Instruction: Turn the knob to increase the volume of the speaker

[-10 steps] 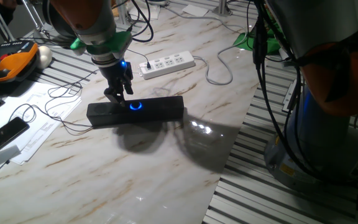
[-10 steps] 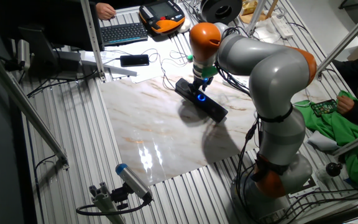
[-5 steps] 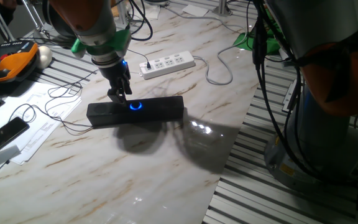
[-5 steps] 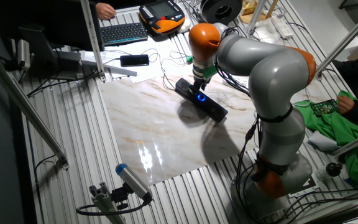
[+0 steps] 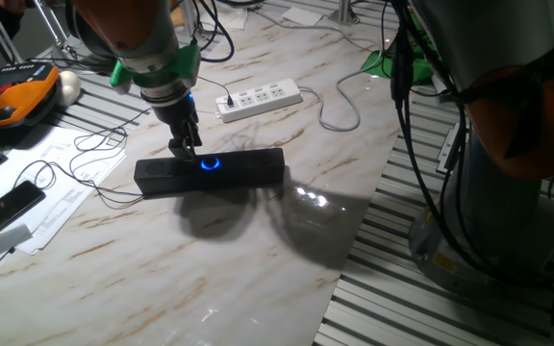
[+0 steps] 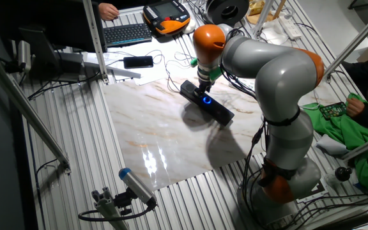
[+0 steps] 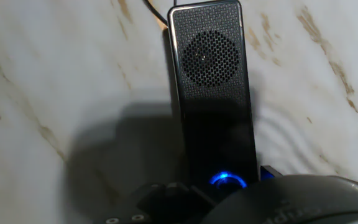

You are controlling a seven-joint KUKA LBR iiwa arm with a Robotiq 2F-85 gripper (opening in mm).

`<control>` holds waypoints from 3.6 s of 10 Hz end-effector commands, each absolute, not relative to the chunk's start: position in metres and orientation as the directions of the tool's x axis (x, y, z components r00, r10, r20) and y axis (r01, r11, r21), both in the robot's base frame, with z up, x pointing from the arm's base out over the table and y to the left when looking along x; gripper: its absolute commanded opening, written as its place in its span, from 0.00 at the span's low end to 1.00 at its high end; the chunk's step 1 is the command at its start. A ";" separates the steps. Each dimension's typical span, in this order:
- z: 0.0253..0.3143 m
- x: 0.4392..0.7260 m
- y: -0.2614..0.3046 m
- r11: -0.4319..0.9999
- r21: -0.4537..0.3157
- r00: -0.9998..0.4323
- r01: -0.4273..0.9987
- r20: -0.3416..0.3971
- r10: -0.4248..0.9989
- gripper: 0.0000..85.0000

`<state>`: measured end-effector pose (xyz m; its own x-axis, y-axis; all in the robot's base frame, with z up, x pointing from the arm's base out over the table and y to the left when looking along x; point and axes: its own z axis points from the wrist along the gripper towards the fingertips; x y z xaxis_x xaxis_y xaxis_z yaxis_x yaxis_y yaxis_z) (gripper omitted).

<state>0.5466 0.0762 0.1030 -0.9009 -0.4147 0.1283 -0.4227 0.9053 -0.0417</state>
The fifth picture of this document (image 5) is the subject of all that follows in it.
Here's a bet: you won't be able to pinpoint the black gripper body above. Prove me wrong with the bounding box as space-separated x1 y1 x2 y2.
151 93 199 140

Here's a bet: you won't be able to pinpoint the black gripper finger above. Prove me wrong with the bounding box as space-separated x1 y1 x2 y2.
188 120 204 148
168 136 196 160

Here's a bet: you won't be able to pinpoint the black speaker bar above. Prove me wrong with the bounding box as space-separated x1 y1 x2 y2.
133 147 287 197

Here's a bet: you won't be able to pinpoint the white three-socket power strip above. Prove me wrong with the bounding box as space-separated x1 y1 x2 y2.
214 78 304 124

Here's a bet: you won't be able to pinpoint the white computer mouse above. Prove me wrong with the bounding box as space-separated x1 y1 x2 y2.
55 70 83 108

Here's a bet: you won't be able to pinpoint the black filament spool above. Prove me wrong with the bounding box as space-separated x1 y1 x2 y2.
63 0 117 62

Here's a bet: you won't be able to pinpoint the white printed paper sheets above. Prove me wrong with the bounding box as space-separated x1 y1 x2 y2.
0 125 128 284

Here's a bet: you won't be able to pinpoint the orange black teach pendant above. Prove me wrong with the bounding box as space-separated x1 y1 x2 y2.
0 62 62 132

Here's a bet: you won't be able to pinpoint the white card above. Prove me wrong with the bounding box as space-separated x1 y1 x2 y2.
281 7 324 28

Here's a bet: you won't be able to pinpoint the black smartphone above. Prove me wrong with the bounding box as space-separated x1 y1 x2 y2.
0 180 47 244

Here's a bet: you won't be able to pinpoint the green cloth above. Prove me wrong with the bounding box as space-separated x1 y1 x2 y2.
361 13 435 86

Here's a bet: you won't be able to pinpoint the thin black speaker cable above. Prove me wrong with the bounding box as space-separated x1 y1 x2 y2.
12 74 235 210

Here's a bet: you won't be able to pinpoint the grey power strip cable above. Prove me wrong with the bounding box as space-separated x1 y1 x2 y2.
252 7 385 134

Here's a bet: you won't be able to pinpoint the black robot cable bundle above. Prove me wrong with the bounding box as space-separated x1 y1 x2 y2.
194 0 480 280

